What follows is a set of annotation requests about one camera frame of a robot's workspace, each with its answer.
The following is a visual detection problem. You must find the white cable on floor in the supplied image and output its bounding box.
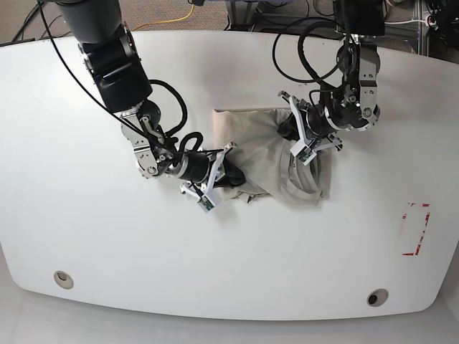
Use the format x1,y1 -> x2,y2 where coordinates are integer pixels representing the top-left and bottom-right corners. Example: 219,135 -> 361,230
383,16 -> 430,26

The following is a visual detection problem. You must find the beige grey t-shirt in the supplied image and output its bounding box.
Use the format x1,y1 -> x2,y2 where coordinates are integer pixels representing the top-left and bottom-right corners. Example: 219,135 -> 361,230
212,108 -> 332,208

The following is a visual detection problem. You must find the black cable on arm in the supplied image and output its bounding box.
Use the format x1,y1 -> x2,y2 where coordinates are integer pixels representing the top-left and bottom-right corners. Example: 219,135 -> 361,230
37,0 -> 223,169
272,16 -> 352,90

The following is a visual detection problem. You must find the red tape rectangle marking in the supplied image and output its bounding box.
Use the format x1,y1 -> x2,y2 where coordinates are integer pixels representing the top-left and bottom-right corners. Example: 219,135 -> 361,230
397,203 -> 431,257

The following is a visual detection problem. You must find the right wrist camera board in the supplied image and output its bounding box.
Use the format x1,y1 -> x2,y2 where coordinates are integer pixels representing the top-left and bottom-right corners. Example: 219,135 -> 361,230
197,196 -> 217,214

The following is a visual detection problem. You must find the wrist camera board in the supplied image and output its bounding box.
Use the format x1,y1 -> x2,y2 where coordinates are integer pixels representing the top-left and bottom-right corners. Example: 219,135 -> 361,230
290,140 -> 317,166
197,196 -> 217,214

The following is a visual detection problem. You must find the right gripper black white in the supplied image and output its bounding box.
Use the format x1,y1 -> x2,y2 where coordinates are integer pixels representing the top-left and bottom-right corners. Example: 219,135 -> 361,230
179,142 -> 246,201

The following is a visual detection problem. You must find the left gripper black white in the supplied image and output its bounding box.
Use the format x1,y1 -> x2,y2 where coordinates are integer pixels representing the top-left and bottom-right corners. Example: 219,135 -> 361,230
278,90 -> 343,151

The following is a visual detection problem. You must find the table cable grommet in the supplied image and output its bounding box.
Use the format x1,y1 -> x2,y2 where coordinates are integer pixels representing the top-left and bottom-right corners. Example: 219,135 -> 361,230
54,271 -> 74,290
366,289 -> 389,307

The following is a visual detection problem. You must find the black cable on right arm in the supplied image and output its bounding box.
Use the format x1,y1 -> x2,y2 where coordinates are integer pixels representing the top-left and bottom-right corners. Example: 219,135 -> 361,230
37,0 -> 223,169

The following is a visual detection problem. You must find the left table cable grommet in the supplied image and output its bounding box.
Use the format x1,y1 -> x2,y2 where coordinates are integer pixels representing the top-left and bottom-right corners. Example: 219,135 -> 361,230
54,271 -> 74,290

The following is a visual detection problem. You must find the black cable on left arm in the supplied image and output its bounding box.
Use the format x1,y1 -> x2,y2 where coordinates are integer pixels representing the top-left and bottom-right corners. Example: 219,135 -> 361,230
272,16 -> 352,90

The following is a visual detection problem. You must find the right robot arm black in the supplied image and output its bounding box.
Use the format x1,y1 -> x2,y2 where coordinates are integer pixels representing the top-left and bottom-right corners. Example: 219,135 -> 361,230
56,1 -> 246,198

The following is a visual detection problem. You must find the yellow cable on floor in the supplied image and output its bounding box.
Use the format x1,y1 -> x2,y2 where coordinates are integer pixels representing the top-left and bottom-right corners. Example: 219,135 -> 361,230
134,3 -> 197,32

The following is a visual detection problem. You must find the right table cable grommet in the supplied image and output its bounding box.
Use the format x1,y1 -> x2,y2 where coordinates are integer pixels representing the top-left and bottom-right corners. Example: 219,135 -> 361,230
366,289 -> 389,307

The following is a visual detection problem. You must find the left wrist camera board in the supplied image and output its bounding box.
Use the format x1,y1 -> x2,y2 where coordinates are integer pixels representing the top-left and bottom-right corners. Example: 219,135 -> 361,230
290,140 -> 317,166

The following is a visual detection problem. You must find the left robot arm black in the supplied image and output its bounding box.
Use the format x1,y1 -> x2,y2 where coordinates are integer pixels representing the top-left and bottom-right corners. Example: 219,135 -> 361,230
278,1 -> 385,153

